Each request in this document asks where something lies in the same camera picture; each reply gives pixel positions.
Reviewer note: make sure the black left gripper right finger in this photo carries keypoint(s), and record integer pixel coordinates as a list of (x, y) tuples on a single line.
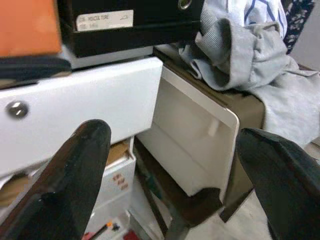
[(287, 195)]

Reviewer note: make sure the black box with white label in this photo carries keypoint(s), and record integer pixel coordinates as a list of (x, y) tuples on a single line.
[(150, 32)]

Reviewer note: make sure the dark blue floral dress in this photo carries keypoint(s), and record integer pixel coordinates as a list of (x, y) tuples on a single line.
[(297, 22)]

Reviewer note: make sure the flat white box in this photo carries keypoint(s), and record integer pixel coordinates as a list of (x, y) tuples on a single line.
[(112, 56)]

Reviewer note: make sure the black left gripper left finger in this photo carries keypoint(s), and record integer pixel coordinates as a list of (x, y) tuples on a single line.
[(62, 187)]

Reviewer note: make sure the white carton with red print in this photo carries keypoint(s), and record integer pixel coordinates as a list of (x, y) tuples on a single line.
[(117, 180)]

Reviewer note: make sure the white box with metal rivet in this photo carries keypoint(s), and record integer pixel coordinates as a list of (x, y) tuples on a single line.
[(87, 95)]

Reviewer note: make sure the grey crumpled garment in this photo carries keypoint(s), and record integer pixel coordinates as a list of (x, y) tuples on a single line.
[(275, 82)]

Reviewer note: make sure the orange box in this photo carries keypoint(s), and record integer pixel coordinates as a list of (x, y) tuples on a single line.
[(27, 25)]

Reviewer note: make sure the brown box with white inside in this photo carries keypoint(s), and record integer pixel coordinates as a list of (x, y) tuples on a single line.
[(190, 140)]

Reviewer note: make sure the dark navy fabric item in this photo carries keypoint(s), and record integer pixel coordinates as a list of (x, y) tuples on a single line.
[(32, 68)]

